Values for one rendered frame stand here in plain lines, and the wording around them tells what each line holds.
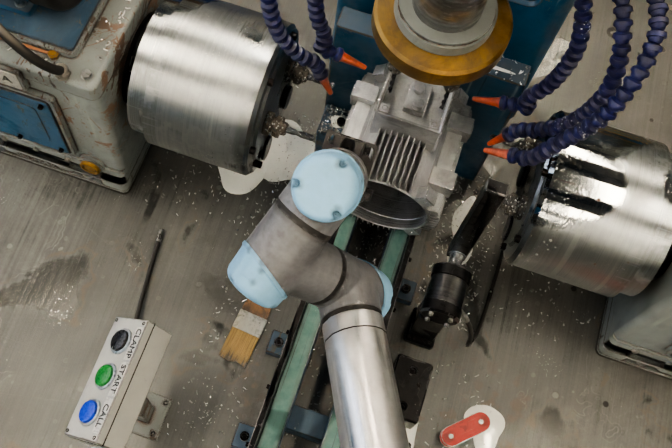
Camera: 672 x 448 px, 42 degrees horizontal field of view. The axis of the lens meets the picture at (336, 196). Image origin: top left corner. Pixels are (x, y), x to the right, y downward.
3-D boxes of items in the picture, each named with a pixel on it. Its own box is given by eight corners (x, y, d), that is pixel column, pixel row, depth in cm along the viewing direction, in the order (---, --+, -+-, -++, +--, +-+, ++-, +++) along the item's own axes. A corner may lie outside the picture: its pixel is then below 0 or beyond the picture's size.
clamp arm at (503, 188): (449, 241, 134) (489, 172, 111) (468, 247, 134) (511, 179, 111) (443, 261, 133) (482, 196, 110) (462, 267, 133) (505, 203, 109)
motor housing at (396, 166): (355, 109, 151) (367, 49, 133) (459, 144, 150) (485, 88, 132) (317, 208, 143) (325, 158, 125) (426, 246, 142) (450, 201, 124)
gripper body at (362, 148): (382, 145, 118) (379, 148, 106) (363, 204, 119) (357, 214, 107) (329, 127, 118) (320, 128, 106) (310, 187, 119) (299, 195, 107)
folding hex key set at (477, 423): (444, 451, 141) (447, 449, 139) (435, 432, 142) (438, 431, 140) (491, 428, 143) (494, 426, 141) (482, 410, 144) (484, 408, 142)
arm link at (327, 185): (269, 199, 92) (317, 135, 91) (284, 190, 103) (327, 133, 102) (328, 244, 92) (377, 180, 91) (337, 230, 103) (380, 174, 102)
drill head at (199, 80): (124, 22, 155) (100, -73, 132) (318, 85, 153) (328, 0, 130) (63, 139, 145) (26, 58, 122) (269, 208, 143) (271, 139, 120)
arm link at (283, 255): (306, 328, 101) (362, 255, 100) (239, 301, 94) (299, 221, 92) (275, 290, 107) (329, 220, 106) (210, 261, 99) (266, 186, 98)
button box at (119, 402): (140, 329, 124) (114, 314, 121) (173, 334, 120) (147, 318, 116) (90, 446, 117) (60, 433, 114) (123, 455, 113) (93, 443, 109)
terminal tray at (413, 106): (390, 70, 136) (396, 45, 130) (454, 92, 136) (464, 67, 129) (366, 133, 132) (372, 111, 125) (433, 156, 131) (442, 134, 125)
